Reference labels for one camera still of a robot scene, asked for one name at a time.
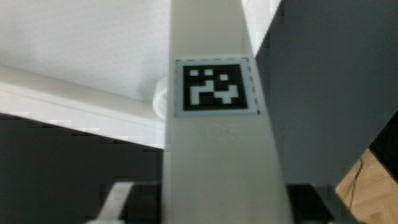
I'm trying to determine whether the white desk tabletop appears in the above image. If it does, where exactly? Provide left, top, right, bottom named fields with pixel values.
left=0, top=0, right=282, bottom=151

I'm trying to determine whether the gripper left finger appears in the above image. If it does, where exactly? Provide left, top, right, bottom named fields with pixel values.
left=87, top=182, right=135, bottom=224

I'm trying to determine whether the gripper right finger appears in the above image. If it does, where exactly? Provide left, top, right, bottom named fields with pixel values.
left=314, top=185, right=362, bottom=224

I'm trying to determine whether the white desk leg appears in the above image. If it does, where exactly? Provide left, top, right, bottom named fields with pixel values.
left=162, top=0, right=295, bottom=224

